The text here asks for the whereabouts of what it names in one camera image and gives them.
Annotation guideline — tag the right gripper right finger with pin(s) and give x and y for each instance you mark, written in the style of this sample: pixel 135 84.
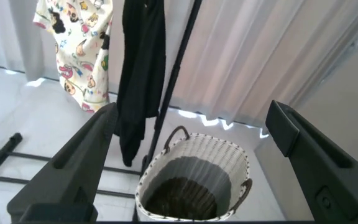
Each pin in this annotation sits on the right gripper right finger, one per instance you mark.
pixel 328 177

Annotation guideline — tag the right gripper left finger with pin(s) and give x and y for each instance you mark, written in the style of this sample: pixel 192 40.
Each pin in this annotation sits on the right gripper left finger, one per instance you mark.
pixel 70 180

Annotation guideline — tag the cream printed garment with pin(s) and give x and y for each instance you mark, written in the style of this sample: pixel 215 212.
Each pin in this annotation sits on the cream printed garment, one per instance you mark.
pixel 82 62

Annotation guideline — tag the black garment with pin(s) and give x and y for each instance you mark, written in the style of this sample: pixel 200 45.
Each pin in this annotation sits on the black garment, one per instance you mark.
pixel 141 62

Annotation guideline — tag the white laundry basket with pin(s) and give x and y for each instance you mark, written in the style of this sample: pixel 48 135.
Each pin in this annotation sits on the white laundry basket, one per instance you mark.
pixel 204 149

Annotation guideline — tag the black clothes rack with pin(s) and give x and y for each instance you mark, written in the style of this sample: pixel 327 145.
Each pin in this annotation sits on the black clothes rack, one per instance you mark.
pixel 174 71

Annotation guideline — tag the white curtain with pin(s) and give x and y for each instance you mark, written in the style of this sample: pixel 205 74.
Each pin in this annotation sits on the white curtain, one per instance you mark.
pixel 244 46

